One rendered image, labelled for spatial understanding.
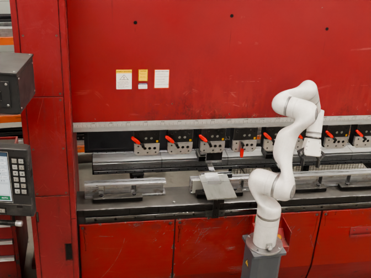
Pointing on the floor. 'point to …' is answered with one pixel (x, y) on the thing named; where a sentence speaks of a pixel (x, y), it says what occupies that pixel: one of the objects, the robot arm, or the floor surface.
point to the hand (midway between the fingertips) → (309, 165)
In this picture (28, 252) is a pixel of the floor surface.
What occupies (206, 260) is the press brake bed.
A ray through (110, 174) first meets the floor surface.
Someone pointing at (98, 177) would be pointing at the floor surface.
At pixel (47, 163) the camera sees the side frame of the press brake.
